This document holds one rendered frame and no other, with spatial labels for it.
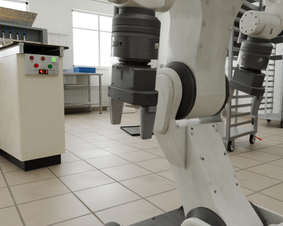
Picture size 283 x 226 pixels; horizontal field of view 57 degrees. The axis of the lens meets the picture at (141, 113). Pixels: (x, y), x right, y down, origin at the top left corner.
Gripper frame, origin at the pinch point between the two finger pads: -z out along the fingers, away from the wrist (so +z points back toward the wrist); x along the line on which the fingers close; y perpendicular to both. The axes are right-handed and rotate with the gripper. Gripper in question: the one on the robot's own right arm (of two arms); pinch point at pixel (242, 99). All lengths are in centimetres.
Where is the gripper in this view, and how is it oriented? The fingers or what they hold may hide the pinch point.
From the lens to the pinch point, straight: 90.1
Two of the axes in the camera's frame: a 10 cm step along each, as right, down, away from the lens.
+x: -4.8, -3.7, 8.0
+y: -8.7, 0.7, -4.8
